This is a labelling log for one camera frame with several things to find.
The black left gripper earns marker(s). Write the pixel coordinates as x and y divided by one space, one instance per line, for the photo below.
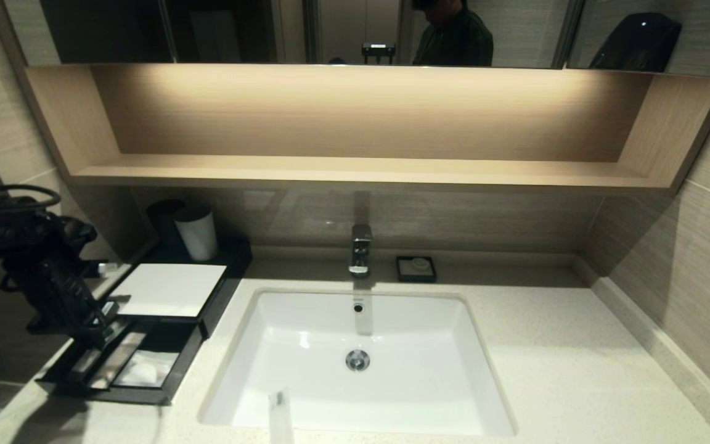
59 277

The black pull-out drawer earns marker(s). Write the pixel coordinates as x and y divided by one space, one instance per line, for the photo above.
170 336

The black amenity drawer box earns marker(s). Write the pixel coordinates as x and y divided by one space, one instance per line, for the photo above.
236 258

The white packaged amenity items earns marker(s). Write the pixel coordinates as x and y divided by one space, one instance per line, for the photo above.
122 357

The black cup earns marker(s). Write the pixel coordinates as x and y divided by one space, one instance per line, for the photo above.
161 226

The white cup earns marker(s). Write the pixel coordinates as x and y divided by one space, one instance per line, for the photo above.
197 235

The chrome sink drain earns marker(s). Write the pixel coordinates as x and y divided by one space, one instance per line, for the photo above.
358 360

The chrome faucet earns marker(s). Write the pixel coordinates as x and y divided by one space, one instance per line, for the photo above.
360 246

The black soap dish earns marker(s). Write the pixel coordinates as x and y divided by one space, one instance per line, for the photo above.
400 277

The round beige soap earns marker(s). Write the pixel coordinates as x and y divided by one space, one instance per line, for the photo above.
420 265

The white sink basin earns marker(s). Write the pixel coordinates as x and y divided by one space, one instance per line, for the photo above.
423 376

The light wooden wall shelf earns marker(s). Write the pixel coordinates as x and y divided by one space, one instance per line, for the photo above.
361 171

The wall mirror cabinet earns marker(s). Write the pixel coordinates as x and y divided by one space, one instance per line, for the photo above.
527 31

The black wall hair dryer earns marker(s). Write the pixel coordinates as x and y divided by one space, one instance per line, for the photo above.
637 44

